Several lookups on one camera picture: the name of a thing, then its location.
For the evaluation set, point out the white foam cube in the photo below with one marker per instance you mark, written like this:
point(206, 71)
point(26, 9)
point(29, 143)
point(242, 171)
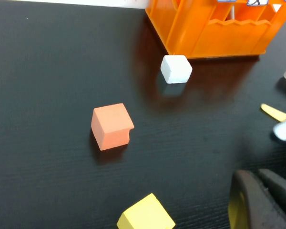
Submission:
point(176, 69)

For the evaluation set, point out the salmon orange foam cube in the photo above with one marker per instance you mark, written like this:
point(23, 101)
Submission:
point(112, 126)

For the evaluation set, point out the paper label for spoons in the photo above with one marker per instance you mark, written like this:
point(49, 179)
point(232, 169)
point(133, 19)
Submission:
point(226, 1)

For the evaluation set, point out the plain yellow foam cube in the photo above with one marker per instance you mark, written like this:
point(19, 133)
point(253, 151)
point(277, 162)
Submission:
point(145, 214)

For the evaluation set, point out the paper label for forks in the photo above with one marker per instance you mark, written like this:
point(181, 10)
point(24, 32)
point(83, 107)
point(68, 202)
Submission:
point(257, 2)

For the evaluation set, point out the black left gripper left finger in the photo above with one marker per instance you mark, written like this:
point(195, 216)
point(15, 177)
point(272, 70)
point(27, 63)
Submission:
point(252, 207)

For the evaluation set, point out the orange plastic cutlery holder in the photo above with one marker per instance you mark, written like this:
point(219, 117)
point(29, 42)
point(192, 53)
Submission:
point(224, 38)

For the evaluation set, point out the yellow plastic knife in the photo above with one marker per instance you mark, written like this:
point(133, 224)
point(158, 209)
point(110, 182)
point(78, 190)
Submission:
point(275, 113)

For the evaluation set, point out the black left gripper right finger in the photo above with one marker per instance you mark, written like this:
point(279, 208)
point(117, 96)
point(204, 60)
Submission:
point(283, 193)

